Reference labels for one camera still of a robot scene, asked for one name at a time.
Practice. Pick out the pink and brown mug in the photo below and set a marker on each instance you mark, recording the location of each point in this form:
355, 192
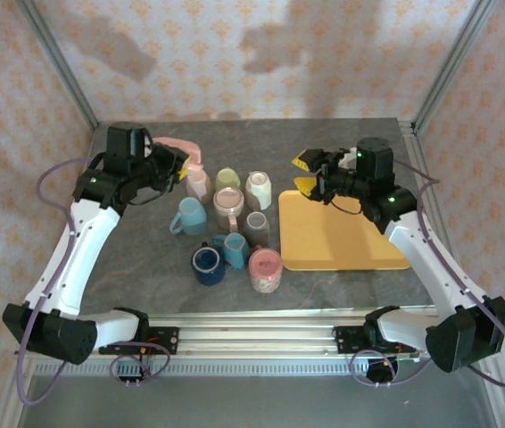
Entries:
199, 187

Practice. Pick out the light green mug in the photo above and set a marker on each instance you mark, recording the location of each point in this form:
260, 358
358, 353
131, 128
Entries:
228, 180

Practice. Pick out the light blue mug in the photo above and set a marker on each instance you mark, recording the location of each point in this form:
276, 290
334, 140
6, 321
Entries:
192, 218

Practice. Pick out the white faceted mug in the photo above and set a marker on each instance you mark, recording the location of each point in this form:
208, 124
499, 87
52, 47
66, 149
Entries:
258, 191

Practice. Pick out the grey mug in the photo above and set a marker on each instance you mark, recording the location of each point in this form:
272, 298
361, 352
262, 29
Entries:
257, 232

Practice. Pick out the pink floral mug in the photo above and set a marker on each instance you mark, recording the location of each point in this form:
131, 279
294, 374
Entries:
265, 267

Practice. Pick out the teal glazed mug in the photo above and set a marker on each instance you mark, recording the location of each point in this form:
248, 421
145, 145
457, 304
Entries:
234, 252

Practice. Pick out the navy blue mug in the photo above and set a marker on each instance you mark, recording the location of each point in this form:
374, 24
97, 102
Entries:
208, 267

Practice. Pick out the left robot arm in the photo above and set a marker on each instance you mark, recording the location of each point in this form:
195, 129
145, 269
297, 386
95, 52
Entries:
78, 249

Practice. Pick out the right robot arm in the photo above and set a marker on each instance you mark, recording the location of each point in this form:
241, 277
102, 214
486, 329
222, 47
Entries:
431, 263

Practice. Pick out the yellow tray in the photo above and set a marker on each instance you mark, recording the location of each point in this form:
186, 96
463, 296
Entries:
337, 241

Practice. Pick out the perforated metal strip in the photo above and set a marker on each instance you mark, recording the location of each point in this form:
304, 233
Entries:
252, 367

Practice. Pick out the black connector block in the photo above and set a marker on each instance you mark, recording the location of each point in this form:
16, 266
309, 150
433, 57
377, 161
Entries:
127, 370
379, 372

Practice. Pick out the aluminium side rail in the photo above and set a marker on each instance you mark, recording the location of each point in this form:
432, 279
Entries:
413, 142

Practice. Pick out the aluminium frame post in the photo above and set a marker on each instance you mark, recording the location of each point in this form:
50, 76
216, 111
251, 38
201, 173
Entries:
65, 71
450, 67

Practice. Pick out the aluminium mounting rail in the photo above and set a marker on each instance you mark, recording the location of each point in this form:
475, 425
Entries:
252, 334

